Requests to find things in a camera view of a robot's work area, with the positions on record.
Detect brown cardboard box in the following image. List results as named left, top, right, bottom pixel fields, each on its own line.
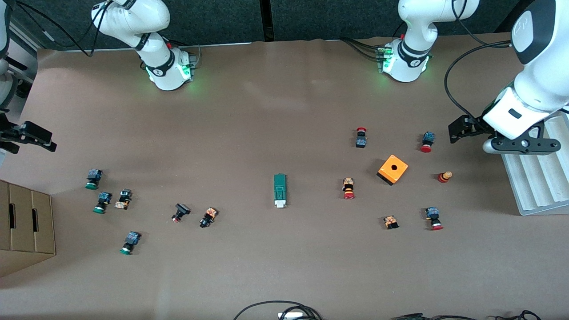
left=0, top=180, right=56, bottom=278

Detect black selector orange contact block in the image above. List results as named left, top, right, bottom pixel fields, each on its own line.
left=114, top=188, right=133, bottom=210

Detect black pushbutton orange contact block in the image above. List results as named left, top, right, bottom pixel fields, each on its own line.
left=199, top=207, right=218, bottom=229

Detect black flat button red block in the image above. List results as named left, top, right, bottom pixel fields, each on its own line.
left=171, top=203, right=191, bottom=223

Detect green load switch white handle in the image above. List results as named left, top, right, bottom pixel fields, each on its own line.
left=273, top=173, right=288, bottom=209

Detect black arm base cable bundle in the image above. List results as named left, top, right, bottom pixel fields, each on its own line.
left=341, top=38, right=384, bottom=63

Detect orange button enclosure box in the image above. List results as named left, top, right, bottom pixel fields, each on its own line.
left=377, top=154, right=409, bottom=186

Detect green pushbutton blue contact block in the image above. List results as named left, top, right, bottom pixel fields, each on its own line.
left=85, top=168, right=104, bottom=190
left=120, top=231, right=142, bottom=256
left=93, top=192, right=112, bottom=214

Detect grey metal frame rail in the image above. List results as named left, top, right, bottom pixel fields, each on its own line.
left=8, top=20, right=40, bottom=50

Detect thin black curled cable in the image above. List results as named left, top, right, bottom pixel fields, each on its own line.
left=493, top=310, right=543, bottom=320

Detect grey ribbed plastic tray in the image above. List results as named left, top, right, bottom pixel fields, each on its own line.
left=501, top=111, right=569, bottom=216

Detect black looped cable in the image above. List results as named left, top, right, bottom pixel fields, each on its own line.
left=233, top=300, right=323, bottom=320

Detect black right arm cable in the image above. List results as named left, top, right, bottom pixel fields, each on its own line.
left=13, top=0, right=112, bottom=57

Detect black cable with connector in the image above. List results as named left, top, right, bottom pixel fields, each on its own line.
left=391, top=312, right=476, bottom=320

